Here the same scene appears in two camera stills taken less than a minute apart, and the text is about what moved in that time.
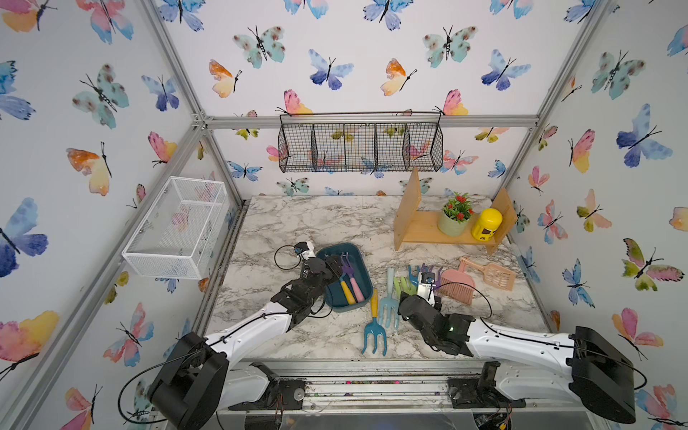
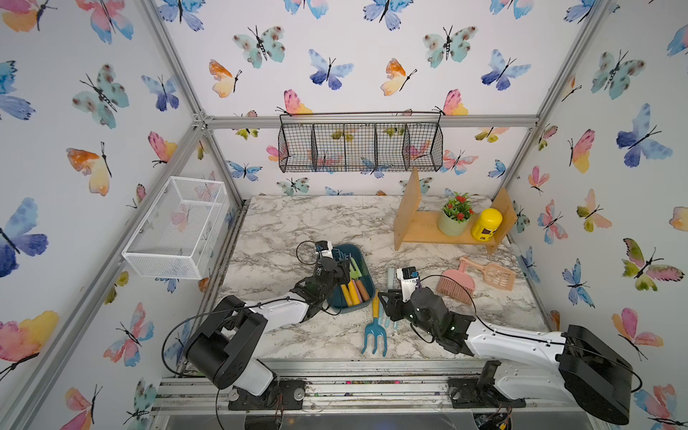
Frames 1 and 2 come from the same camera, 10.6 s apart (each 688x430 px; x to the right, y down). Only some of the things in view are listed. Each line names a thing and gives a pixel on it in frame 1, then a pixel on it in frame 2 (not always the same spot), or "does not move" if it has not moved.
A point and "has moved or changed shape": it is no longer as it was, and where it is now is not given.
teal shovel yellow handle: (349, 296) does not move
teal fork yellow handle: (374, 329) does not move
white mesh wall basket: (177, 231) does not move
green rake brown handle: (403, 287) has moved or changed shape
